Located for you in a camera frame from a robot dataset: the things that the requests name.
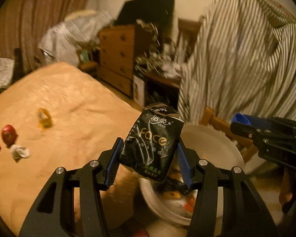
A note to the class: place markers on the white plastic bucket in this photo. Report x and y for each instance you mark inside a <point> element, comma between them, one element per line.
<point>212,143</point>

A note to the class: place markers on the yellow plastic wrapper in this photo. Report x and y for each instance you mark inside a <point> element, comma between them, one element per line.
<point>45,119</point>

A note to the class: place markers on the black crumpled wrapper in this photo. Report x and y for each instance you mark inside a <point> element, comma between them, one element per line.
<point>171,186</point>

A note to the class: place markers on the person's right hand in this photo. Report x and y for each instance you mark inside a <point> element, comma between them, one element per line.
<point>287,190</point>

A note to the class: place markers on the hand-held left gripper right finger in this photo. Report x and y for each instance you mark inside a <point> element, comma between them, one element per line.
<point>183,167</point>

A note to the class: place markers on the brown curtain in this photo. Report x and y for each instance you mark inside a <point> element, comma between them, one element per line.
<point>27,17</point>

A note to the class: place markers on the black tissue packet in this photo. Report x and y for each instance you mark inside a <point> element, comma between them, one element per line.
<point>150,145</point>

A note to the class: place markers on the white carton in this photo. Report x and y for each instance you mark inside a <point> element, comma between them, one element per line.
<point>139,90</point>

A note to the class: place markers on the pale patterned cloth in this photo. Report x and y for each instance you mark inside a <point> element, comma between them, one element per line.
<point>278,12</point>

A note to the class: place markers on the small pale green box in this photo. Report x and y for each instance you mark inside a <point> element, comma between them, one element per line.
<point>83,55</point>

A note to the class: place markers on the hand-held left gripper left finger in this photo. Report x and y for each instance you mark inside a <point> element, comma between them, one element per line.
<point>113,163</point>

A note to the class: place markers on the white crumpled tissue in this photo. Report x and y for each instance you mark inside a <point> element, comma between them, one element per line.
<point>19,151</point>

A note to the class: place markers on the wooden dresser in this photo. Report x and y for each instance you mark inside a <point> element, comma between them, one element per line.
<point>118,54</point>

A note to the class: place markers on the black monitor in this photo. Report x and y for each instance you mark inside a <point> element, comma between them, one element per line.
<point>150,7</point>

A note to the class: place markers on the tan blanket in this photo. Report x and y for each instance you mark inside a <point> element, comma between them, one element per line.
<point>76,128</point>

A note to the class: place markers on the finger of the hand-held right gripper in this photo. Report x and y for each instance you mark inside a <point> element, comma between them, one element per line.
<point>244,118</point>
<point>246,130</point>

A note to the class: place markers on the striped shirt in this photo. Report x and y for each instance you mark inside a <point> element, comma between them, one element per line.
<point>236,66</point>

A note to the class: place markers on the pile of white hangers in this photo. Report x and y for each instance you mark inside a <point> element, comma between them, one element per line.
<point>148,59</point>

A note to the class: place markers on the dark wooden desk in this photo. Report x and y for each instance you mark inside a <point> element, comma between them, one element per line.
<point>160,79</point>

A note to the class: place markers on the wooden chair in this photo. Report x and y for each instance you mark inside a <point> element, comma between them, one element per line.
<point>212,121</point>

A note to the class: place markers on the red round wrapper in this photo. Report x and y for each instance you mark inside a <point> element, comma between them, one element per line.
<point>8,134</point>

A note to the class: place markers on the white plastic sheet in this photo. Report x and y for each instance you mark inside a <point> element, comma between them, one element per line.
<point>69,37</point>
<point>0,71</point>

